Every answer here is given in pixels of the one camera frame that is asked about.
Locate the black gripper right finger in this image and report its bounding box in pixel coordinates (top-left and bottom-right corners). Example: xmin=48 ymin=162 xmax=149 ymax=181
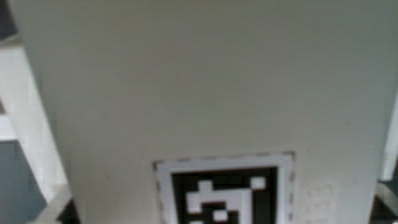
xmin=370 ymin=182 xmax=398 ymax=224

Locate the white cabinet body box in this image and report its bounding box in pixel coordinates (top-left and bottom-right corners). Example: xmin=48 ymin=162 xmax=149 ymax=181
xmin=0 ymin=43 xmax=67 ymax=201

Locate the small white tagged block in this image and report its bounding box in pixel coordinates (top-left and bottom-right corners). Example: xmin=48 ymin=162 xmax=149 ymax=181
xmin=9 ymin=0 xmax=398 ymax=224

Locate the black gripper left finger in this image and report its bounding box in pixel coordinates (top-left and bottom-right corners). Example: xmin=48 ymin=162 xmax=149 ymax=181
xmin=25 ymin=188 xmax=82 ymax=224

